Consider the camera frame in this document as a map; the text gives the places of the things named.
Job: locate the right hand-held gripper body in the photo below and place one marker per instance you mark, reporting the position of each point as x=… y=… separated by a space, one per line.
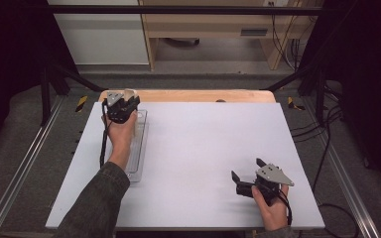
x=271 y=178

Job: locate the light wooden desk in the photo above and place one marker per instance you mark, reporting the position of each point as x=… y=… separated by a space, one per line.
x=211 y=20

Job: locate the black horizontal frame bar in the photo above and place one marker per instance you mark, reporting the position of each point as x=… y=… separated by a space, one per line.
x=178 y=10

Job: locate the yellow black tape strip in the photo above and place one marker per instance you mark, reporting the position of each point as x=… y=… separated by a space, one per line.
x=292 y=104
x=81 y=103

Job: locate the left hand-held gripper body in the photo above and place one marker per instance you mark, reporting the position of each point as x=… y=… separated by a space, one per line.
x=120 y=110

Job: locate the black frame stand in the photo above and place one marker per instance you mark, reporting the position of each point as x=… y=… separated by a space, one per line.
x=319 y=95
x=46 y=92

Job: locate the dark curtain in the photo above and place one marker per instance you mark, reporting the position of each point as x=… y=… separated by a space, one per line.
x=370 y=82
x=10 y=66

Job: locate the white cabinet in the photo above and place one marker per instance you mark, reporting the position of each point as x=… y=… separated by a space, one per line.
x=102 y=36

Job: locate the clear plastic packaging box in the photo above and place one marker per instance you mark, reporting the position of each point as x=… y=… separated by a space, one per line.
x=138 y=145

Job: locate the person's left hand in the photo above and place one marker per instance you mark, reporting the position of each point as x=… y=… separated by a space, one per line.
x=121 y=135

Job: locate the wooden table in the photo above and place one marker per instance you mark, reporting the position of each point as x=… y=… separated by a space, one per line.
x=195 y=95

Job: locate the aluminium floor rail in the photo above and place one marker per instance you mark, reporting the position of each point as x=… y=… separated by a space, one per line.
x=23 y=168
x=344 y=178

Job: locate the person's right hand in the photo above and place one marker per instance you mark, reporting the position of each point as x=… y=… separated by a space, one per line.
x=273 y=211

